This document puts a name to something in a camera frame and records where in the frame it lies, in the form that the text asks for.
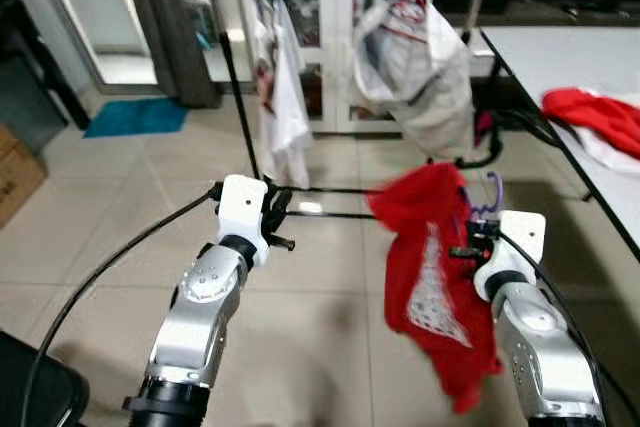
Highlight black curved cable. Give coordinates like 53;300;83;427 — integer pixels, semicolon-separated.
455;107;549;170

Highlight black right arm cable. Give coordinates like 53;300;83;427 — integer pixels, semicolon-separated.
500;232;640;418

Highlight white grey shirt red collar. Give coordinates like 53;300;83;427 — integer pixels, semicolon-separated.
353;0;474;161

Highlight black chair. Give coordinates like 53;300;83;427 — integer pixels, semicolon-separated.
0;332;89;427

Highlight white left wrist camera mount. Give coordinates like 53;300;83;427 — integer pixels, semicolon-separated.
215;175;271;268

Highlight dark metal frame shelf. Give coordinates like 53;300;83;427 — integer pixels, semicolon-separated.
0;0;91;153

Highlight white table black legs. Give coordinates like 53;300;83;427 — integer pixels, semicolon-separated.
480;25;640;258

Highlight white and red shirt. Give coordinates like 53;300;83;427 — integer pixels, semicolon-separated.
542;87;640;180

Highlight purple plastic clothes hanger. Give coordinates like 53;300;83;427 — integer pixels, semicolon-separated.
460;172;506;223

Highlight teal floor mat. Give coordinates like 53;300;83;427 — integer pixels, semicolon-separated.
83;97;189;140

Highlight brown cardboard box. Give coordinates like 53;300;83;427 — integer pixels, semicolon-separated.
0;125;48;230

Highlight white framed glass door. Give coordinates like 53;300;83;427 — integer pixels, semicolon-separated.
30;0;166;88

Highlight red jersey shirt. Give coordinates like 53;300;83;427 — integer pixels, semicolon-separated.
367;162;503;415

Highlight dark grey curtain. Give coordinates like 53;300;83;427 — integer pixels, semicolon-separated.
122;0;223;110

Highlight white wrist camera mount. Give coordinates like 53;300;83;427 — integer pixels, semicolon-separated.
215;175;271;268
485;210;547;293

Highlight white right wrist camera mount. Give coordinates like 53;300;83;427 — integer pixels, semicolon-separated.
485;210;547;293

